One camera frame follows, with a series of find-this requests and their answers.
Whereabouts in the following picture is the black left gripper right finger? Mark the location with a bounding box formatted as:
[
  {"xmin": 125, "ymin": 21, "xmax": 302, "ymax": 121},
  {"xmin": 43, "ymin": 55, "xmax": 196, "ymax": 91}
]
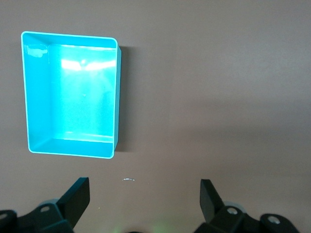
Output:
[{"xmin": 196, "ymin": 179, "xmax": 298, "ymax": 233}]

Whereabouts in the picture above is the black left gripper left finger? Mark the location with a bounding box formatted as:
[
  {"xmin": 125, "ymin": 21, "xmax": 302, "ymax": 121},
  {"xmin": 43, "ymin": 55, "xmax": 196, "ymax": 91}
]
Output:
[{"xmin": 0, "ymin": 177, "xmax": 91, "ymax": 233}]

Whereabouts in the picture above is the teal plastic bin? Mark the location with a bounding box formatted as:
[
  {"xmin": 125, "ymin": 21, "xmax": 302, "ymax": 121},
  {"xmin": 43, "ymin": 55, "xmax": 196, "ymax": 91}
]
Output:
[{"xmin": 20, "ymin": 31, "xmax": 122, "ymax": 160}]

